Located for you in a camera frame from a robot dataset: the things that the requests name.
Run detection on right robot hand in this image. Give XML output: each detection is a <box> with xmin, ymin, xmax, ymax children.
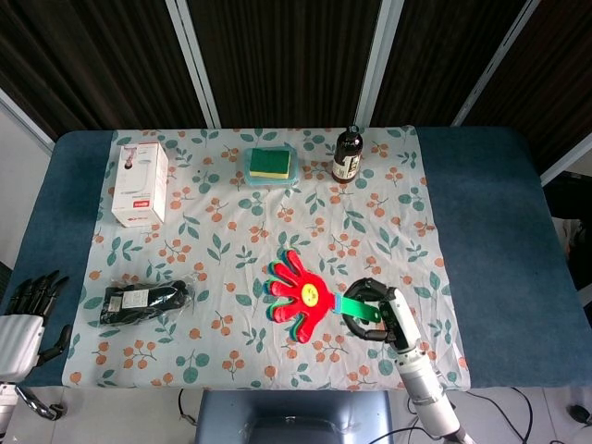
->
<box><xmin>342</xmin><ymin>277</ymin><xmax>421</xmax><ymax>356</ymax></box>

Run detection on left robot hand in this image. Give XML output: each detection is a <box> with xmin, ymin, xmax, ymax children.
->
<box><xmin>0</xmin><ymin>269</ymin><xmax>73</xmax><ymax>383</ymax></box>

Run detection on red hand clapper toy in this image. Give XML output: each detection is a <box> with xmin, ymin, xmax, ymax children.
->
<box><xmin>264</xmin><ymin>248</ymin><xmax>383</xmax><ymax>344</ymax></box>

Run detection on black packaged gloves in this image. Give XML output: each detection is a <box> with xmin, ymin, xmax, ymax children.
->
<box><xmin>98</xmin><ymin>278</ymin><xmax>197</xmax><ymax>327</ymax></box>

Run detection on blue table cover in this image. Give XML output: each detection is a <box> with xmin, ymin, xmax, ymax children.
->
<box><xmin>6</xmin><ymin>127</ymin><xmax>581</xmax><ymax>389</ymax></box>

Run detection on floral patterned tablecloth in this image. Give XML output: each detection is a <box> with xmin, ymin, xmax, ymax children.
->
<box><xmin>61</xmin><ymin>125</ymin><xmax>472</xmax><ymax>392</ymax></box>

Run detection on blue grey chair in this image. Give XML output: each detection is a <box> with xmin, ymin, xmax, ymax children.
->
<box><xmin>194</xmin><ymin>389</ymin><xmax>395</xmax><ymax>444</ymax></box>

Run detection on brown glass bottle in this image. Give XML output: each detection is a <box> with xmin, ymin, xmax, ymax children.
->
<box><xmin>331</xmin><ymin>124</ymin><xmax>364</xmax><ymax>184</ymax></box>

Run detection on yellow green sponge in tray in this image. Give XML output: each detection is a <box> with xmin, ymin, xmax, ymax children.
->
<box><xmin>243</xmin><ymin>143</ymin><xmax>301</xmax><ymax>188</ymax></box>

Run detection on white red product box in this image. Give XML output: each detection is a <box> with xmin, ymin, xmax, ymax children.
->
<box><xmin>110</xmin><ymin>142</ymin><xmax>169</xmax><ymax>228</ymax></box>

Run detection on black floor cable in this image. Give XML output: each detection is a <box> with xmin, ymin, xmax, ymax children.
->
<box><xmin>369</xmin><ymin>387</ymin><xmax>536</xmax><ymax>444</ymax></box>
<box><xmin>177</xmin><ymin>388</ymin><xmax>200</xmax><ymax>426</ymax></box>

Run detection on black equipment with cables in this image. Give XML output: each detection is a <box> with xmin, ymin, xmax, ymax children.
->
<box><xmin>541</xmin><ymin>170</ymin><xmax>592</xmax><ymax>292</ymax></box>

